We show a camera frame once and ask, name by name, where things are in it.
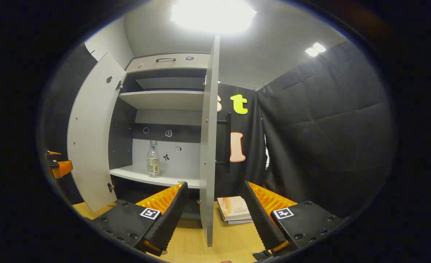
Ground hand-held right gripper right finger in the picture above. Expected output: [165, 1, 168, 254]
[244, 180, 347, 258]

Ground black quilted cloth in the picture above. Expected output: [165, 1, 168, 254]
[256, 40, 397, 220]

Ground black right door handle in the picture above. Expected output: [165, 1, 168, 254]
[215, 113, 232, 172]

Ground grey cabinet drawer front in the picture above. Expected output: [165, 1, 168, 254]
[126, 53, 211, 73]

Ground large ceiling light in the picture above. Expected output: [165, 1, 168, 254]
[170, 0, 257, 35]

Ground black backdrop cloth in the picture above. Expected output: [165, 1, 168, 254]
[214, 83, 268, 201]

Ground grey cabinet door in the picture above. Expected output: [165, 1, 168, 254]
[199, 35, 220, 247]
[67, 53, 127, 212]

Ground grey cabinet shelf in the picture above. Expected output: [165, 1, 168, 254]
[119, 90, 205, 111]

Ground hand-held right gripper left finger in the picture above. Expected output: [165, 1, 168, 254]
[86, 182, 189, 257]

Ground clear plastic bottle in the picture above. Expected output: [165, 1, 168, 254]
[147, 140, 160, 177]

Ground grey cabinet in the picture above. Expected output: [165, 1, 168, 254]
[108, 52, 213, 220]

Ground white book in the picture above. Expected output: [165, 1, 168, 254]
[221, 216, 253, 224]

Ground small ceiling light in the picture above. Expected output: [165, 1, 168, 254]
[305, 42, 327, 57]

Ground beige cover book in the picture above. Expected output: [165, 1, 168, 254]
[217, 196, 252, 221]

